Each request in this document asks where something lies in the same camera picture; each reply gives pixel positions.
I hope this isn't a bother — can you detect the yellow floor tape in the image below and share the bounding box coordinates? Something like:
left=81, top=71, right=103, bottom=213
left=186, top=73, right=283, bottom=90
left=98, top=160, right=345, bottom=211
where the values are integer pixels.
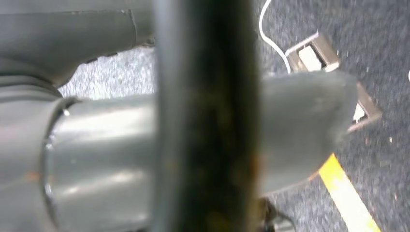
left=318, top=153, right=382, bottom=232

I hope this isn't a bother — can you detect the white power cable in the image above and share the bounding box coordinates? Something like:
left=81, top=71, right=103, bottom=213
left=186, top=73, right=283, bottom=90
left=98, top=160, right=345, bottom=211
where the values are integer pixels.
left=258, top=0, right=293, bottom=75

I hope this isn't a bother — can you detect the blurred black cable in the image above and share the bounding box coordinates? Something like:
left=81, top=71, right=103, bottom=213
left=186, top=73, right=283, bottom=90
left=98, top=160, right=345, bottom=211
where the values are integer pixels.
left=153, top=0, right=261, bottom=232

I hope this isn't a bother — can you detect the floor socket with white plug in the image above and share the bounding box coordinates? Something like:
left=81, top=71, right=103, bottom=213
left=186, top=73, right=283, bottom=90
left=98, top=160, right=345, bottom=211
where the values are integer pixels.
left=284, top=31, right=341, bottom=73

